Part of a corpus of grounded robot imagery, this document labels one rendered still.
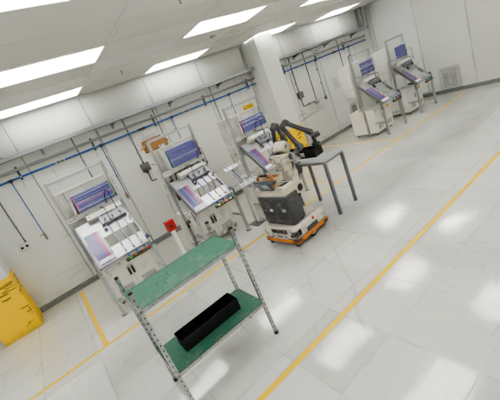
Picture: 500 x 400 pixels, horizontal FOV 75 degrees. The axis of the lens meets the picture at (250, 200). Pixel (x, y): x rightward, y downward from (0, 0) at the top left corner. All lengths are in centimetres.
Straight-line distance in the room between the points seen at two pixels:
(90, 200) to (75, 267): 195
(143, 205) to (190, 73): 287
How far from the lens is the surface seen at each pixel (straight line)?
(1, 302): 608
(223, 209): 541
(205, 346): 285
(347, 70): 834
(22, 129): 641
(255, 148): 585
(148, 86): 689
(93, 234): 482
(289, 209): 412
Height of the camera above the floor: 200
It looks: 17 degrees down
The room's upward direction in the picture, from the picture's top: 22 degrees counter-clockwise
